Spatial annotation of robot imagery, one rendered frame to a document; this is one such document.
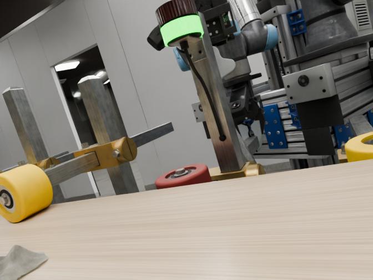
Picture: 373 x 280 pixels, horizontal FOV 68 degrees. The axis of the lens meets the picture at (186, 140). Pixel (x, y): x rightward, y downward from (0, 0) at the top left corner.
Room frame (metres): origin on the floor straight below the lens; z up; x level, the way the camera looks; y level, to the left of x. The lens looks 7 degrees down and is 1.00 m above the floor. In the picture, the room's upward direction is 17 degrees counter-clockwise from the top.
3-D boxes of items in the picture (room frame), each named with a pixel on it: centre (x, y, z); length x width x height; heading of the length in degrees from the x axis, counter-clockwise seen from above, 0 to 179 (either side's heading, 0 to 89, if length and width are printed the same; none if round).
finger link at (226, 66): (0.53, -0.10, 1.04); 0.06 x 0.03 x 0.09; 82
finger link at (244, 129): (0.79, -0.18, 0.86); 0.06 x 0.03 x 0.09; 151
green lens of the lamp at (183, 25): (0.42, -0.04, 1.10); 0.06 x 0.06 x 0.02
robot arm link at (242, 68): (0.77, -0.19, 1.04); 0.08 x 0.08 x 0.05
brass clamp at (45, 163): (0.71, 0.39, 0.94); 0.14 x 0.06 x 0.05; 61
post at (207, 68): (0.46, -0.06, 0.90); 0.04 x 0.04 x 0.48; 61
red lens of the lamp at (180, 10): (0.42, -0.04, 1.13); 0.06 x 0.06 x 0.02
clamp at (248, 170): (0.47, -0.04, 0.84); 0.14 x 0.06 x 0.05; 61
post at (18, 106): (0.70, 0.38, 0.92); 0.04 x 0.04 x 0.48; 61
